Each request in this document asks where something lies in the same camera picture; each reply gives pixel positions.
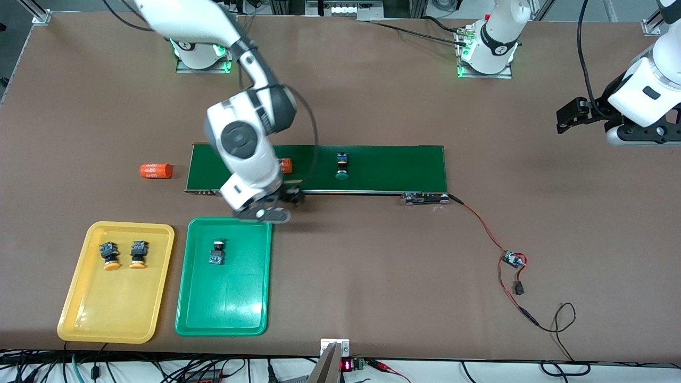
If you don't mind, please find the yellow mushroom push button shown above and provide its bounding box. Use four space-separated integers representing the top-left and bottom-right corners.
99 242 120 271
130 240 148 270

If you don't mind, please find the green conveyor belt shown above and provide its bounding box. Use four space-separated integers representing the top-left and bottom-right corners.
185 143 450 206

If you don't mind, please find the green plastic tray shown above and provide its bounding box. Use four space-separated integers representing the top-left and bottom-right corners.
175 217 273 337

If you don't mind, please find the red clip lead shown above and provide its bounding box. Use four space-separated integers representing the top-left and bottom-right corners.
367 360 411 383

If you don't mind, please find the grey lit device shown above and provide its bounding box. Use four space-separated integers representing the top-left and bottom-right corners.
306 0 385 21

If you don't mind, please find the yellow plastic tray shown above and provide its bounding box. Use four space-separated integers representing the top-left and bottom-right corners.
57 221 175 344

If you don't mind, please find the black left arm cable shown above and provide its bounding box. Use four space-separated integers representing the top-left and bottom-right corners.
577 0 607 115

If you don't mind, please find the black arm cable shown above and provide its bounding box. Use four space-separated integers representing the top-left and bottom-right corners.
287 85 320 187
577 0 607 115

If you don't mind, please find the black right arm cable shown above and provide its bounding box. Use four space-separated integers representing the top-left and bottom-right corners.
287 85 320 187

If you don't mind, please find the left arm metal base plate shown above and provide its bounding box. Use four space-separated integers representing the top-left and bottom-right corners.
456 27 514 79

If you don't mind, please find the aluminium frame profile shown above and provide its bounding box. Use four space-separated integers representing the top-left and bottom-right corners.
641 16 666 37
31 0 52 25

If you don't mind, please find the red black motor wire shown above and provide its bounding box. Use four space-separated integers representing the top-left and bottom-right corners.
449 194 511 256

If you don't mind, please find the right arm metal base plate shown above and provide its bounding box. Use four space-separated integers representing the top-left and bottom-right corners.
177 15 238 74

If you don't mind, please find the grey metal camera bracket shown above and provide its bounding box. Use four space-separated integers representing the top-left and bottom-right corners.
306 338 351 383

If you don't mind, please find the black base cable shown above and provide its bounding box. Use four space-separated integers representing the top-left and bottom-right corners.
367 16 469 47

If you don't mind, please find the thin black cable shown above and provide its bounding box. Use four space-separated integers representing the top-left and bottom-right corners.
537 302 591 376

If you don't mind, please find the red power wire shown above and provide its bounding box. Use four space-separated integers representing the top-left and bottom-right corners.
498 261 541 326

